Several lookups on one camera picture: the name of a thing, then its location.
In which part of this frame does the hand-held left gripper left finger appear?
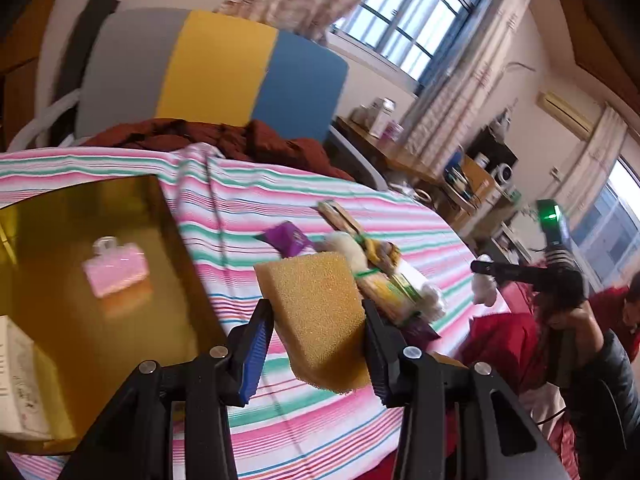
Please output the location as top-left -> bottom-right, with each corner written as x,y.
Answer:
59,299 -> 275,480

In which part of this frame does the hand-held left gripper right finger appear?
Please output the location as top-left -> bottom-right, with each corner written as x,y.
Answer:
361,299 -> 573,480

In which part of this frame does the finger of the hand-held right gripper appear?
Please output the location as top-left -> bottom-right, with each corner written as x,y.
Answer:
470,255 -> 506,279

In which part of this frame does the white plastic bag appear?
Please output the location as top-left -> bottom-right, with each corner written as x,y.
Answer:
470,272 -> 501,306

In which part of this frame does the purple snack packet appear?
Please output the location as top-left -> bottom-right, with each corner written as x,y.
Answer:
400,317 -> 441,346
252,222 -> 316,256

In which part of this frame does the yellow snack packet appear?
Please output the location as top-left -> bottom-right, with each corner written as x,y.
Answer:
357,270 -> 426,328

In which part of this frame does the yellow sponge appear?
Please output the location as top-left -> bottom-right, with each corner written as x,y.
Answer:
254,252 -> 373,393

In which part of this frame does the white plastic bottle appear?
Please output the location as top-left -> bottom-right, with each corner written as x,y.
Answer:
320,232 -> 368,281

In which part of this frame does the gold tray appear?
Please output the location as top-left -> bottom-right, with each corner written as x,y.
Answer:
0,174 -> 231,456

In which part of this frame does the person's right hand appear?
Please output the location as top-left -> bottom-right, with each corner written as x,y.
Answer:
534,304 -> 602,347

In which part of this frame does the red cloth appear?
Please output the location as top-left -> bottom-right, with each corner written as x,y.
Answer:
450,282 -> 551,396

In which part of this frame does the balcony window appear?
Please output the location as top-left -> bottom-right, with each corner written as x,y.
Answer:
570,155 -> 640,281

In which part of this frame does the cardboard box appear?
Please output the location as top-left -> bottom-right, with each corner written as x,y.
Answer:
450,155 -> 496,206

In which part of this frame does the yellow brown cloth bundle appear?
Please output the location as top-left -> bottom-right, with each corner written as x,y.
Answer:
362,237 -> 403,273

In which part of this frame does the black shelf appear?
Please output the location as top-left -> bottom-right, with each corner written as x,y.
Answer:
465,127 -> 518,176

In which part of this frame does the wooden desk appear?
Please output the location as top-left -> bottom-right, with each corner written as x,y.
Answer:
332,116 -> 451,196

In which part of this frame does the pink binder clip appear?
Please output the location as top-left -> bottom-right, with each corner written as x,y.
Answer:
82,236 -> 151,298

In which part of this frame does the striped tablecloth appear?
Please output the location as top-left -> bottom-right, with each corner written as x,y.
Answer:
0,142 -> 511,480

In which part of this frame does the air conditioner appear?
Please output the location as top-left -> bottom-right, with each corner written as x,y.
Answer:
537,90 -> 598,141

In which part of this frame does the white box with label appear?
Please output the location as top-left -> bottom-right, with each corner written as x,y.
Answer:
370,99 -> 396,138

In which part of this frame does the white lace curtain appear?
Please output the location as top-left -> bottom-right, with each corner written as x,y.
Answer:
410,0 -> 536,161

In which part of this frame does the dark red blanket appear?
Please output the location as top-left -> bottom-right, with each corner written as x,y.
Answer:
80,119 -> 356,183

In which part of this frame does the white carton box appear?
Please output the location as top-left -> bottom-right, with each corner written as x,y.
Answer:
0,315 -> 51,436

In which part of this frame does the barred window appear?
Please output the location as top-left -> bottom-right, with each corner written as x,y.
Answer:
332,0 -> 493,96

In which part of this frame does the grey yellow blue chair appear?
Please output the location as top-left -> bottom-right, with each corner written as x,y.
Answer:
10,7 -> 388,191

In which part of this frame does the wooden wardrobe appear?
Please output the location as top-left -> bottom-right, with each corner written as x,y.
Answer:
0,0 -> 71,153

